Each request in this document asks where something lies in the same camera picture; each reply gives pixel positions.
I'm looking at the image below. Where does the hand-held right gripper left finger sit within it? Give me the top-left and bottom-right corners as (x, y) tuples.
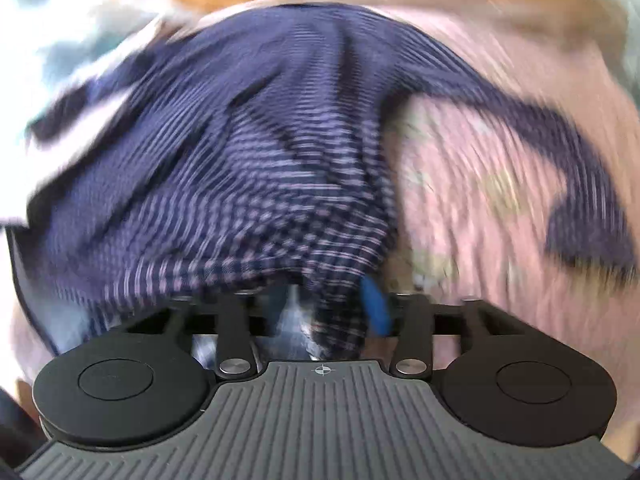
(112, 284), (290, 382)

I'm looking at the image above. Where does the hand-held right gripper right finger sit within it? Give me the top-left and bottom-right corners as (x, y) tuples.
(361, 274), (528, 382)

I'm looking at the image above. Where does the blue checked shirt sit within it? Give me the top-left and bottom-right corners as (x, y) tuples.
(5, 2), (632, 361)

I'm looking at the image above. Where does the pink bear print quilt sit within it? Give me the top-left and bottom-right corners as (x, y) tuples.
(0, 0), (640, 396)

